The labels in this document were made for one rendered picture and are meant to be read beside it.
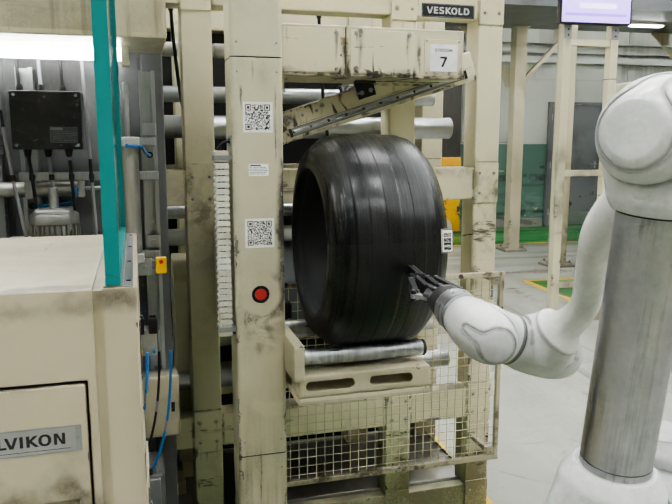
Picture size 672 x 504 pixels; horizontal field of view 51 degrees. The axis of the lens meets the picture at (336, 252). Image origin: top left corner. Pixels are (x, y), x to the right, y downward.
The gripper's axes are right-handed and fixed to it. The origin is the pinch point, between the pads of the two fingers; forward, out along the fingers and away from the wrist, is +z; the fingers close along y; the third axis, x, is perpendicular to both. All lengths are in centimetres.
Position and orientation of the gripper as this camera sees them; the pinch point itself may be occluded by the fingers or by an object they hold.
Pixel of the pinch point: (415, 275)
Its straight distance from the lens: 167.1
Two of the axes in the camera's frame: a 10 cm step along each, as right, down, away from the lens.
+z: -2.7, -2.9, 9.2
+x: -0.4, 9.6, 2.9
